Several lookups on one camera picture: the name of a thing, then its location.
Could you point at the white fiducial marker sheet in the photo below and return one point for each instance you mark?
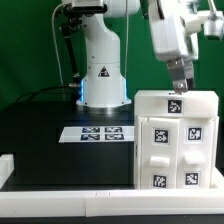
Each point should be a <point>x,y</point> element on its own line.
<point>97,134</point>

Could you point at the white cabinet top block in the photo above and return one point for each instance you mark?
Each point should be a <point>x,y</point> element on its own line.
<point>165,103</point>

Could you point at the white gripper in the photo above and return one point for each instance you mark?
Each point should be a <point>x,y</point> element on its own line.
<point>171,40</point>

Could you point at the white cabinet body frame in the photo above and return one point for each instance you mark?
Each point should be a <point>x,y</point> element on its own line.
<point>137,147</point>

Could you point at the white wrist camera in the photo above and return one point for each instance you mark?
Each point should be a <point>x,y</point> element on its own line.
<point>210,21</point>

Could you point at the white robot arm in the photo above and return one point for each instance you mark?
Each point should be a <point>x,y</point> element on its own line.
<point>103,88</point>

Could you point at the white table border rail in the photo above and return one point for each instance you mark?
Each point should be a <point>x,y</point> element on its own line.
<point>115,202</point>

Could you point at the white left corner rail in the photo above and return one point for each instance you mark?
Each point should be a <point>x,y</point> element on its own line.
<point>6,167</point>

